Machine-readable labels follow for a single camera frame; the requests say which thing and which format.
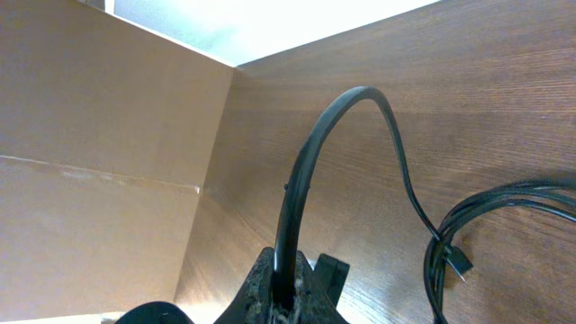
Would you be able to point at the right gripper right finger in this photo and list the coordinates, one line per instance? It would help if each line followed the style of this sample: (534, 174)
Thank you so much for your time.
(318, 289)

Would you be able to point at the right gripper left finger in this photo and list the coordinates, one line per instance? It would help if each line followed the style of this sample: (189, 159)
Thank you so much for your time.
(253, 302)

